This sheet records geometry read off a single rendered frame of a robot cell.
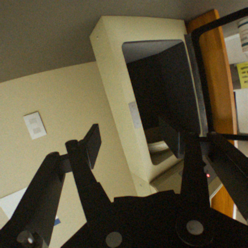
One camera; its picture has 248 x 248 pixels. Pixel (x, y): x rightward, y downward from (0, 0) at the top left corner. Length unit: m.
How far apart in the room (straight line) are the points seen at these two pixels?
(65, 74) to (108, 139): 0.42
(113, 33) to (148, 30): 0.12
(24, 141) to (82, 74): 0.44
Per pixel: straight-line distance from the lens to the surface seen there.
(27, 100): 0.75
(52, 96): 0.75
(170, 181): 0.46
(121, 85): 0.36
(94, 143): 0.16
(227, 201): 0.86
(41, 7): 0.34
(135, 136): 0.38
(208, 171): 0.55
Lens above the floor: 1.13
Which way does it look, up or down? 13 degrees up
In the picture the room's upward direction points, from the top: 164 degrees clockwise
